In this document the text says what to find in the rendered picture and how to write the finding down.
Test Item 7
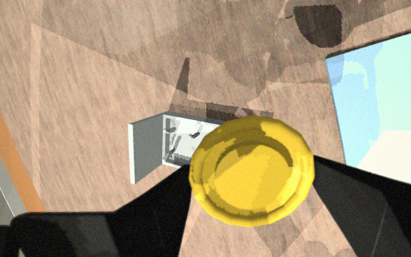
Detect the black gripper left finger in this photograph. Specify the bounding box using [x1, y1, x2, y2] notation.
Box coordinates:
[10, 164, 192, 257]

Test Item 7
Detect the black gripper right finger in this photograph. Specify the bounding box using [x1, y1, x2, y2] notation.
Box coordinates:
[312, 155, 411, 257]

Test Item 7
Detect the yellow plate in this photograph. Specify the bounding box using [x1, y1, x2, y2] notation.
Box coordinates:
[188, 115, 315, 227]

